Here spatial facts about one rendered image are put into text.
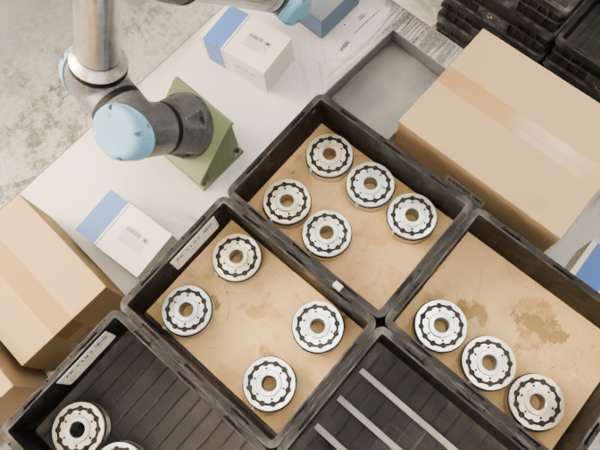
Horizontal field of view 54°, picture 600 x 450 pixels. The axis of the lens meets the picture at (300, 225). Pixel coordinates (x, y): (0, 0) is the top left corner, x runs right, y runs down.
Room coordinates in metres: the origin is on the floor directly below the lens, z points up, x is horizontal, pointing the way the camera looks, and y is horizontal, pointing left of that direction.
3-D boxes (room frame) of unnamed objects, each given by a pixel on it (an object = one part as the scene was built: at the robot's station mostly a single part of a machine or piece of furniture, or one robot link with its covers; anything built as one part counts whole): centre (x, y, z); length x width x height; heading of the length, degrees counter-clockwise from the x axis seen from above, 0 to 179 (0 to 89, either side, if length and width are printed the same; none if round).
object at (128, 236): (0.47, 0.40, 0.75); 0.20 x 0.12 x 0.09; 44
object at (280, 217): (0.45, 0.02, 0.86); 0.10 x 0.10 x 0.01
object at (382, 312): (0.41, -0.10, 0.92); 0.40 x 0.30 x 0.02; 40
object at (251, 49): (0.92, 0.06, 0.75); 0.20 x 0.12 x 0.09; 46
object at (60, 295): (0.38, 0.59, 0.78); 0.30 x 0.22 x 0.16; 37
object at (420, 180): (0.41, -0.10, 0.87); 0.40 x 0.30 x 0.11; 40
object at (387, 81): (0.75, -0.27, 0.73); 0.27 x 0.20 x 0.05; 127
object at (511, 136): (0.51, -0.48, 0.80); 0.40 x 0.30 x 0.20; 40
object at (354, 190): (0.46, -0.16, 0.86); 0.10 x 0.10 x 0.01
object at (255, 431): (0.21, 0.13, 0.92); 0.40 x 0.30 x 0.02; 40
